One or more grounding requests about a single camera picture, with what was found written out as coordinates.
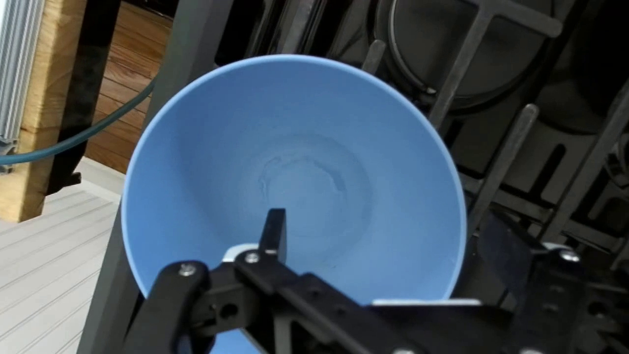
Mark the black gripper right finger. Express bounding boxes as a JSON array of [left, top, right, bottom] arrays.
[[372, 215, 629, 354]]

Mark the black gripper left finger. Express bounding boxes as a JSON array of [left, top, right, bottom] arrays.
[[124, 207, 421, 354]]

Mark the blue plastic bowl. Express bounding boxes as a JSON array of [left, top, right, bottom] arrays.
[[120, 54, 470, 354]]

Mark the black stove burner cap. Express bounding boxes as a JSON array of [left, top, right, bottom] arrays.
[[375, 0, 558, 115]]

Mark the black metal stand leg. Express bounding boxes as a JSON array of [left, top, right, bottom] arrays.
[[45, 0, 124, 195]]

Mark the wooden post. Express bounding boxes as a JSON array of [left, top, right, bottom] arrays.
[[0, 0, 90, 225]]

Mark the dark teal cable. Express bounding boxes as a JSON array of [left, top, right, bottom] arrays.
[[0, 81, 159, 168]]

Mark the black wire dish rack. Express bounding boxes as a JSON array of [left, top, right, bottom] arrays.
[[77, 0, 629, 354]]

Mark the ribbed aluminium rail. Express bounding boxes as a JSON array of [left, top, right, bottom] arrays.
[[0, 0, 49, 150]]

